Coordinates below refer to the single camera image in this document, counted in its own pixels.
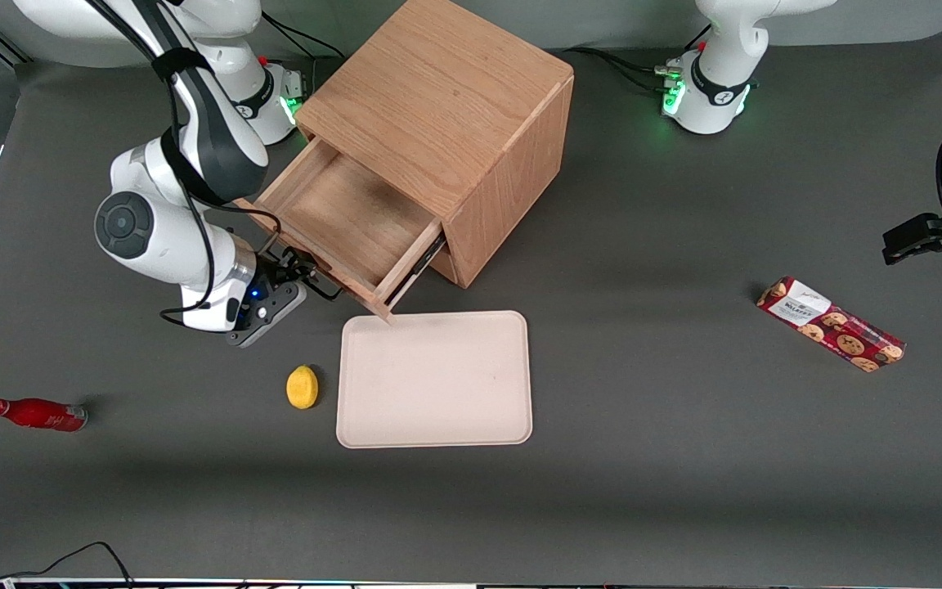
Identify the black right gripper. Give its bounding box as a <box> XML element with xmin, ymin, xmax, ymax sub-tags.
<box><xmin>255</xmin><ymin>245</ymin><xmax>321</xmax><ymax>299</ymax></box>

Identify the black cable on table edge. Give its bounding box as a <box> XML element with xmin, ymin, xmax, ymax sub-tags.
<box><xmin>0</xmin><ymin>541</ymin><xmax>137</xmax><ymax>587</ymax></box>

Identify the beige rectangular plastic tray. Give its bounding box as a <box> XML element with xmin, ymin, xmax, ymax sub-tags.
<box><xmin>336</xmin><ymin>310</ymin><xmax>534</xmax><ymax>450</ymax></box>

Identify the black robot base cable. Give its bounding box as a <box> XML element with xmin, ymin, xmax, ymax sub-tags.
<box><xmin>261</xmin><ymin>11</ymin><xmax>349</xmax><ymax>65</ymax></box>
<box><xmin>572</xmin><ymin>45</ymin><xmax>680</xmax><ymax>96</ymax></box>

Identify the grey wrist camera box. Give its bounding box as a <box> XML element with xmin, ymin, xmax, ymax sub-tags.
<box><xmin>228</xmin><ymin>281</ymin><xmax>308</xmax><ymax>349</ymax></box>

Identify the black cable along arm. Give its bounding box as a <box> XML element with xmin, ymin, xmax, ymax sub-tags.
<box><xmin>87</xmin><ymin>0</ymin><xmax>284</xmax><ymax>330</ymax></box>

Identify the red bottle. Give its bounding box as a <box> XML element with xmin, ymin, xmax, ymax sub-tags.
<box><xmin>0</xmin><ymin>398</ymin><xmax>89</xmax><ymax>433</ymax></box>

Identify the oak wooden drawer cabinet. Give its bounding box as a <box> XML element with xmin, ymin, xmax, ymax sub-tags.
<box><xmin>295</xmin><ymin>0</ymin><xmax>576</xmax><ymax>290</ymax></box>

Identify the black camera clamp mount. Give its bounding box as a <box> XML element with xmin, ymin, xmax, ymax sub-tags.
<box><xmin>882</xmin><ymin>178</ymin><xmax>942</xmax><ymax>267</ymax></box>

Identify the red chocolate cookie box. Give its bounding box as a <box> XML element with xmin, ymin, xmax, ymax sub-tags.
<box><xmin>756</xmin><ymin>276</ymin><xmax>907</xmax><ymax>374</ymax></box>

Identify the yellow lemon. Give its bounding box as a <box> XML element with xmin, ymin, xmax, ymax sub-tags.
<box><xmin>286</xmin><ymin>365</ymin><xmax>320</xmax><ymax>410</ymax></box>

